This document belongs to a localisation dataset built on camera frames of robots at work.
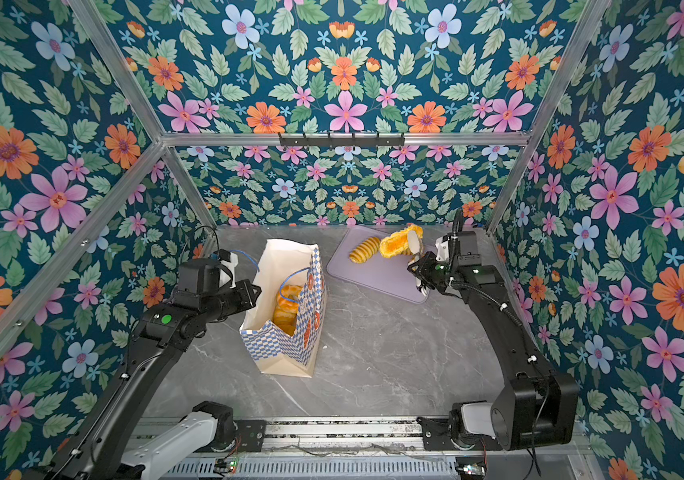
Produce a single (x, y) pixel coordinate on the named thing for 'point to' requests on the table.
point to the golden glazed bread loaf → (396, 243)
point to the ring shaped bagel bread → (291, 292)
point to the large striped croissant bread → (285, 313)
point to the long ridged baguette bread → (365, 250)
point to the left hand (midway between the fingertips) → (264, 283)
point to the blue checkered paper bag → (273, 348)
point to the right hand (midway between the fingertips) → (411, 265)
